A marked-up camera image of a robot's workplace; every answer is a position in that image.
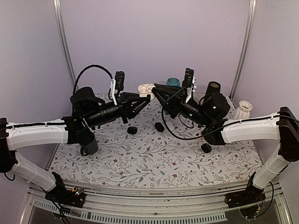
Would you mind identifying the black tall cup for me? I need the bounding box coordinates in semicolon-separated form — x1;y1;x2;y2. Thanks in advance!
199;81;221;104

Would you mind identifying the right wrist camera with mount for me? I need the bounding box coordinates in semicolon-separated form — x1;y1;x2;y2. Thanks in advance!
182;68;197;103

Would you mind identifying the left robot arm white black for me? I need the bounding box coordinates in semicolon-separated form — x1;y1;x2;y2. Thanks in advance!
0;87;150;203

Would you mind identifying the left black braided cable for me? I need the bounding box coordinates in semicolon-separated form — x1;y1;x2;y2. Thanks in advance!
72;64;114;96

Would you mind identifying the aluminium front rail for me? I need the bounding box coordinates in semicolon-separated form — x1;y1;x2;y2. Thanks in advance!
20;181;292;224

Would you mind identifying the aluminium frame post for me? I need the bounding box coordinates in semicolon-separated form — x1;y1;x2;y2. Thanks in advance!
53;0;76;87
229;0;257;101

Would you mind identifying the black earbud case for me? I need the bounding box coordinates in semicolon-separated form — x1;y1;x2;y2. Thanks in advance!
201;143;212;154
155;122;164;132
127;126;138;135

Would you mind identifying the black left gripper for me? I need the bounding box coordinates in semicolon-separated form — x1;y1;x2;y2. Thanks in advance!
85;91;150;128

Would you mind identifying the white ribbed vase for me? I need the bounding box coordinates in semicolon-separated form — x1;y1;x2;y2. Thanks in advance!
233;100;253;119

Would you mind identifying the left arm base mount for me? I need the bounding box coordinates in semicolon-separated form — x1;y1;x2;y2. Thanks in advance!
45;172;86;208

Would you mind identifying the black earbud case right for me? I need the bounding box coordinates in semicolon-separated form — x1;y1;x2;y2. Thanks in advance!
201;143;212;154

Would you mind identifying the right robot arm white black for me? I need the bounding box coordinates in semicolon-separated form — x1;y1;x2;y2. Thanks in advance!
152;82;299;203

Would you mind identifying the teal tall cup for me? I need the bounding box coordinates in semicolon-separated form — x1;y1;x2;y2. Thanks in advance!
166;77;180;87

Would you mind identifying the black earbud case centre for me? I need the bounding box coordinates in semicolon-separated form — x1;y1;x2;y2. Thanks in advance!
155;122;164;132

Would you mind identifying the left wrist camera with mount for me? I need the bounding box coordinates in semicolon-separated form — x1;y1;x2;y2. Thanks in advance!
108;71;125;105

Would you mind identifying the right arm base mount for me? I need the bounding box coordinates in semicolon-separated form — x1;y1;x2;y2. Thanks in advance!
224;172;266;219

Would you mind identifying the right aluminium frame post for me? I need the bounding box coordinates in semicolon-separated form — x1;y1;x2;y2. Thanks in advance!
229;0;257;101

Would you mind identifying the left aluminium frame post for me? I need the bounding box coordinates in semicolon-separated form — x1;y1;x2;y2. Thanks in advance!
53;0;76;87

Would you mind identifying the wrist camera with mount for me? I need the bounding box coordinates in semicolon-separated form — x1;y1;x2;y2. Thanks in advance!
108;71;125;105
182;68;197;103

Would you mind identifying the white earbud case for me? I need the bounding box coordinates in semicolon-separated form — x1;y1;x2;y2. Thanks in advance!
138;84;156;100

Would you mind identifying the black earbud case left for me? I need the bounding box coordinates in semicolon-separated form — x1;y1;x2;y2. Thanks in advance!
127;126;138;135

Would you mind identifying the right black cable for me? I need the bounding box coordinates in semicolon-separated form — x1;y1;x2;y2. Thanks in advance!
161;86;281;140

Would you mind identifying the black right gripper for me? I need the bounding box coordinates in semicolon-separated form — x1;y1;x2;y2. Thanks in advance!
151;84;211;128

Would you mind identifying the dark grey mug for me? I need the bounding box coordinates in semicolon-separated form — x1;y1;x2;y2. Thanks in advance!
80;139;99;156

